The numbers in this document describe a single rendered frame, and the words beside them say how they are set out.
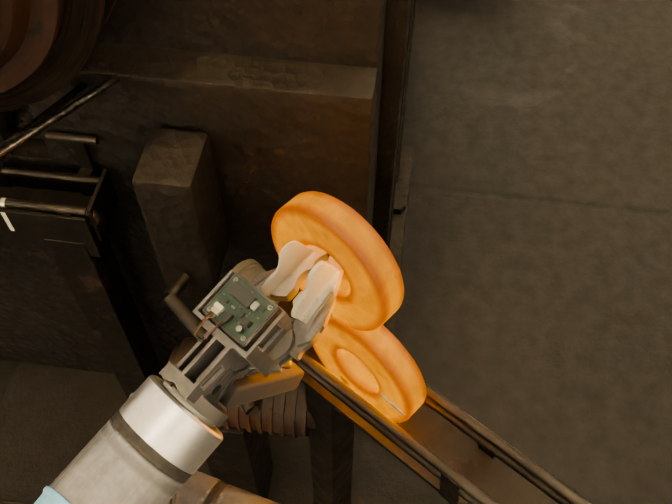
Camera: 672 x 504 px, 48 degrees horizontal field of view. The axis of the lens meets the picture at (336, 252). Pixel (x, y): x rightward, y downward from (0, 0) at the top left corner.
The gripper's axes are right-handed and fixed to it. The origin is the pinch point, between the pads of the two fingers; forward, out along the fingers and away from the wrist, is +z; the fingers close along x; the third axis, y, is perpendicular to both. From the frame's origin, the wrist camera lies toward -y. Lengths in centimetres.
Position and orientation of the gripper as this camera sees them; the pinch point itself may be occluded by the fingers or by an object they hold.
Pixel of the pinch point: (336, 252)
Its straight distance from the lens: 76.1
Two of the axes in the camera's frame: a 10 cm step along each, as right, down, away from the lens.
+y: -2.0, -4.0, -8.9
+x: -7.3, -5.5, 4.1
